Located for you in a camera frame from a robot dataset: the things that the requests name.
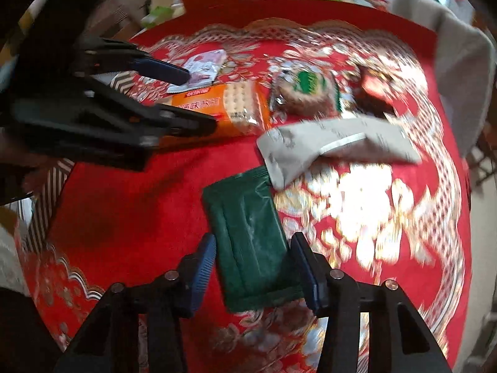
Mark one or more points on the orange label cracker packet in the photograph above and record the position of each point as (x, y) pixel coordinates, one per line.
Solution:
(233, 105)

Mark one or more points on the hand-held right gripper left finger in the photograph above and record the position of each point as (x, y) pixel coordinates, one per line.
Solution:
(200, 276)

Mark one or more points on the red floral tablecloth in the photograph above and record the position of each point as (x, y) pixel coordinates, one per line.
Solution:
(136, 209)

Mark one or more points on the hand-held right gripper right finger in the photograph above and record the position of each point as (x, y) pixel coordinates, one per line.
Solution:
(310, 276)

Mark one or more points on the dark green packet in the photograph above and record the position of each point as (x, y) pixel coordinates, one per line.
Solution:
(248, 233)

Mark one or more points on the green round cookie packet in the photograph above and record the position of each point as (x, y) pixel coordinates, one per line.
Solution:
(306, 85)

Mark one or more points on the pink white small packet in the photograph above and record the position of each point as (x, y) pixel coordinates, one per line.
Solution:
(205, 66)

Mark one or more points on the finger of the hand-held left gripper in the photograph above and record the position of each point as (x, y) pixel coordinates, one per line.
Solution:
(167, 72)
(194, 125)

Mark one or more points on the green white packet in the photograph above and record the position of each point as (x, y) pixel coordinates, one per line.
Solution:
(157, 17)

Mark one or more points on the white upholstered chair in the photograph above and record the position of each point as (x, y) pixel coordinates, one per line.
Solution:
(462, 66)

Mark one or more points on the red-brown candy packet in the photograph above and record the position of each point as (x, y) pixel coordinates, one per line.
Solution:
(374, 89)

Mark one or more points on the white snack packet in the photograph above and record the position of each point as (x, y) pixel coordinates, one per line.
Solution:
(310, 143)

